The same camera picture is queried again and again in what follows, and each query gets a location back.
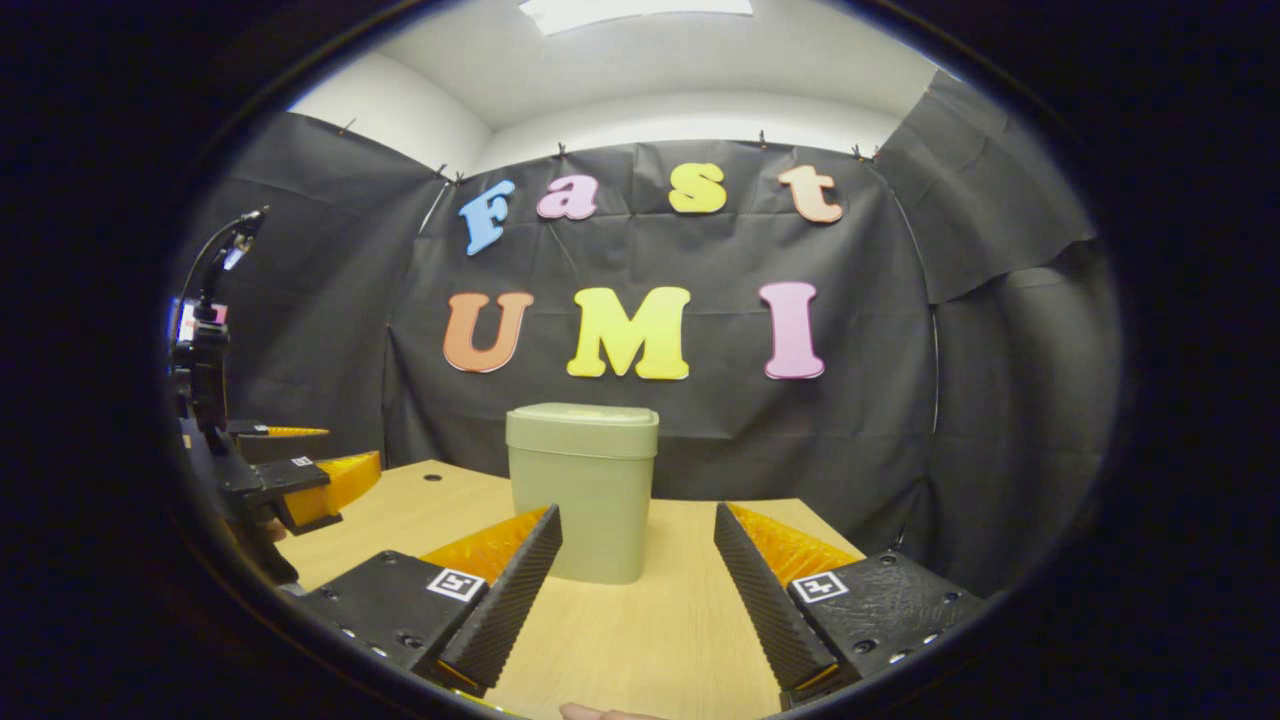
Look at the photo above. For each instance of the wooden desktop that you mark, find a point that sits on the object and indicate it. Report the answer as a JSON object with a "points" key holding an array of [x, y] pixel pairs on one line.
{"points": [[650, 640]]}

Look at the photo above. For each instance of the black backdrop cloth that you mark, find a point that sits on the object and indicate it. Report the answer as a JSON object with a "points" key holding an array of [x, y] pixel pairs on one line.
{"points": [[850, 450]]}

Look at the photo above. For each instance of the computer monitor screen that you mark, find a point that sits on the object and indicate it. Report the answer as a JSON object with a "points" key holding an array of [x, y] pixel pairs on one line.
{"points": [[186, 326]]}

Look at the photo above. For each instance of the green desktop garbage bin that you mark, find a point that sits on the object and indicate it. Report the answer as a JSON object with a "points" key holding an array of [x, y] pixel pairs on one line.
{"points": [[580, 480]]}

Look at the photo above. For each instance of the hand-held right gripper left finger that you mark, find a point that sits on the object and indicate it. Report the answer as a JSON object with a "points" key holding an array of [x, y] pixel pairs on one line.
{"points": [[515, 595]]}

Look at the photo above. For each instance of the large ceiling light panel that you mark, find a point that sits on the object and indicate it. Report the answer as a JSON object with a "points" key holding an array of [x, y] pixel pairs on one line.
{"points": [[635, 12]]}

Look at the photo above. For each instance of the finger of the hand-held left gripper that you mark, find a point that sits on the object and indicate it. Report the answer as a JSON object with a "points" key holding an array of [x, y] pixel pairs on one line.
{"points": [[265, 445], [345, 480]]}

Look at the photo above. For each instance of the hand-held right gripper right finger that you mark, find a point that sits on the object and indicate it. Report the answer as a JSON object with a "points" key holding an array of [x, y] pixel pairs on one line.
{"points": [[765, 600]]}

